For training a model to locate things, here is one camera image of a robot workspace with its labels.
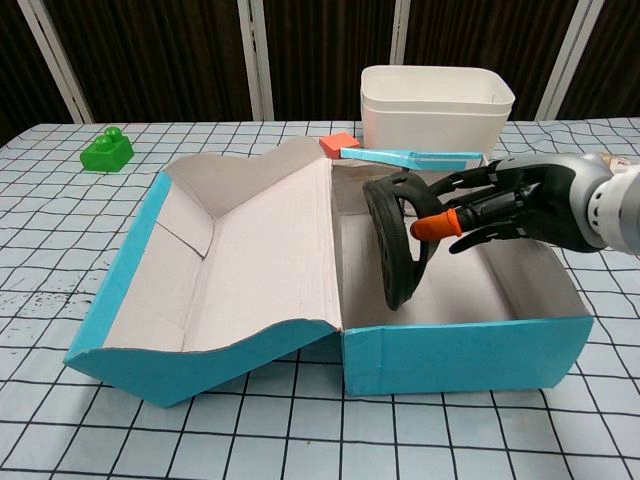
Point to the black rubber slipper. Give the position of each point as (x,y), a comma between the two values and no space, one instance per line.
(387,240)

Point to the green toy brick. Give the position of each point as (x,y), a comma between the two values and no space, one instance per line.
(106,155)

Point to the black folding partition screen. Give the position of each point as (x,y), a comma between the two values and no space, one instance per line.
(150,50)

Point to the white plastic storage bin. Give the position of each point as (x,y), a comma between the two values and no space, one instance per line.
(430,135)
(380,102)

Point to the white checkered tablecloth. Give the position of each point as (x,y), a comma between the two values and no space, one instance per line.
(50,250)

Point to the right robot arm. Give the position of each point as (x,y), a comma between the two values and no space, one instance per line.
(620,210)

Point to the orange cube block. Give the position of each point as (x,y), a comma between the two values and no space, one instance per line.
(337,144)

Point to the blue cardboard shoebox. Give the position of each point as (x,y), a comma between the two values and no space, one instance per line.
(260,250)

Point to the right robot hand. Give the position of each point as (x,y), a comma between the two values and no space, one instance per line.
(545,200)

